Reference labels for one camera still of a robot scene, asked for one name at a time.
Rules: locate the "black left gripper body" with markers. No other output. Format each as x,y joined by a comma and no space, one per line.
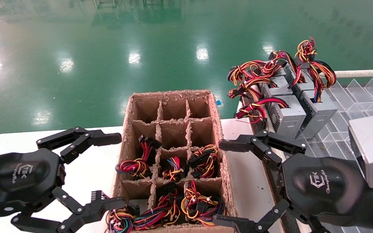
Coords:
18,174

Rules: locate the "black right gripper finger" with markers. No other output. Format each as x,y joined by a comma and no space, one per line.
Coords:
238,225
264,142

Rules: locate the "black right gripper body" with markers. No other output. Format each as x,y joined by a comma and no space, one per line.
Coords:
322,186

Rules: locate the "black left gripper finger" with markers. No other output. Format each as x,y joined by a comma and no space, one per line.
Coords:
89,212
83,137

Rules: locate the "divided brown cardboard box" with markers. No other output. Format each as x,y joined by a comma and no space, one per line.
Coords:
202,132

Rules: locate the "clear plastic divider rack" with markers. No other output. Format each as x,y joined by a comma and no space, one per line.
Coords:
361,97

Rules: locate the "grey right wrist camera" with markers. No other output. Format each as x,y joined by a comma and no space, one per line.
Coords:
372,149

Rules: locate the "white round rail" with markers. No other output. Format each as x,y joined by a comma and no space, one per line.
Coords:
367,73

